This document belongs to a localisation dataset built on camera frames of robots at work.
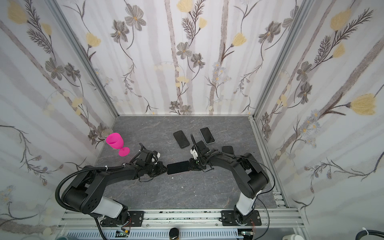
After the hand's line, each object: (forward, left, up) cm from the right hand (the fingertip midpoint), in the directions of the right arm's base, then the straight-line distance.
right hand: (185, 164), depth 89 cm
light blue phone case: (+22, -12, -5) cm, 25 cm away
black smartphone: (+25, -14, -4) cm, 29 cm away
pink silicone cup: (+8, +41, +10) cm, 43 cm away
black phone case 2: (+15, -29, -7) cm, 33 cm away
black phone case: (+20, +4, -5) cm, 21 cm away
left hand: (-1, +12, -3) cm, 12 cm away
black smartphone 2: (0, +4, -5) cm, 6 cm away
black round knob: (-35, +3, +8) cm, 36 cm away
